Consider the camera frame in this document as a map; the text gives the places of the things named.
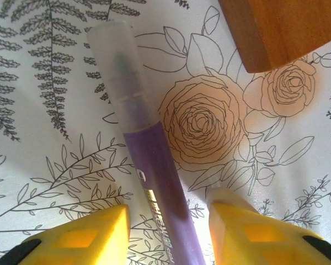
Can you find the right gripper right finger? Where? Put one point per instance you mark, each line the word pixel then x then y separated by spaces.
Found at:
pixel 264 240

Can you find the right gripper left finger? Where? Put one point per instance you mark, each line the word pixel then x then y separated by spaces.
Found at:
pixel 85 240

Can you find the purple highlighter frosted cap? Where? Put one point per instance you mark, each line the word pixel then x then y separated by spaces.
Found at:
pixel 154 179

